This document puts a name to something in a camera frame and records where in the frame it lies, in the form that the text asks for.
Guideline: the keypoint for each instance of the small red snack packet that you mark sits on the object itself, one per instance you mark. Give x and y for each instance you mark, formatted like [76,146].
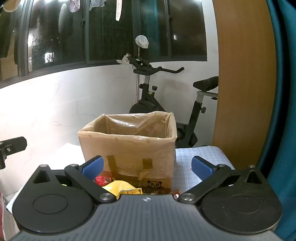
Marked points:
[176,194]

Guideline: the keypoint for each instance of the beige hanging sock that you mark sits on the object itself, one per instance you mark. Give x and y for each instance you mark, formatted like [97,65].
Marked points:
[10,5]

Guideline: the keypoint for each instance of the white hanging sock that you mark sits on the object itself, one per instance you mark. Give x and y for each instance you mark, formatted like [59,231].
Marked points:
[118,11]

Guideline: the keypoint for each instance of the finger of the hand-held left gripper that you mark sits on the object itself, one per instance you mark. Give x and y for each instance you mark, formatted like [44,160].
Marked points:
[17,143]

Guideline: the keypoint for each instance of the grey hanging cloth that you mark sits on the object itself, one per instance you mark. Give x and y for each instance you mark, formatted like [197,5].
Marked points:
[97,4]

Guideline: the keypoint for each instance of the yellow snack packet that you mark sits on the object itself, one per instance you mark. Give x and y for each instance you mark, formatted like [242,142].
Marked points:
[122,188]

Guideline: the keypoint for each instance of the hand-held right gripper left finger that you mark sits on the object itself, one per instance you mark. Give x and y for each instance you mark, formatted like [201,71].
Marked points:
[93,165]

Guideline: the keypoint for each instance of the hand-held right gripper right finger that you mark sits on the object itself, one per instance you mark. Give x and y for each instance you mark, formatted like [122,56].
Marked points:
[201,166]

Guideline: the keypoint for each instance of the dark framed window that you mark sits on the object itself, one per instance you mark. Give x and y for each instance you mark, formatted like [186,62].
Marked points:
[111,34]

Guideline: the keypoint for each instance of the brown cardboard box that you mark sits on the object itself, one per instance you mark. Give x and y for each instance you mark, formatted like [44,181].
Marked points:
[167,182]

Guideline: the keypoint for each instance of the white plastic bag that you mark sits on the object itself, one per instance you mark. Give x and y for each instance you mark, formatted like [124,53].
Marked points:
[141,41]

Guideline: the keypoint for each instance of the wooden panel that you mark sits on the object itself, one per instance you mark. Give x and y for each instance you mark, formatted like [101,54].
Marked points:
[242,81]

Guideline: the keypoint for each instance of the floral hanging cloth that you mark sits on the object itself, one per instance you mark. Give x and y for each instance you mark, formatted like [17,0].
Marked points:
[74,5]

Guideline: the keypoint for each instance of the crumpled white cloth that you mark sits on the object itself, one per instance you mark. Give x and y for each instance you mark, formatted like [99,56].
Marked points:
[123,59]

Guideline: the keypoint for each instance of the black exercise bike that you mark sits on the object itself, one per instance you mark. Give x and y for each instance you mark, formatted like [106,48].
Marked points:
[148,102]

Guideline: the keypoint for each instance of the dark brown snack packet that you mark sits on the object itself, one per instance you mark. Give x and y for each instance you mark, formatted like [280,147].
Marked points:
[157,191]

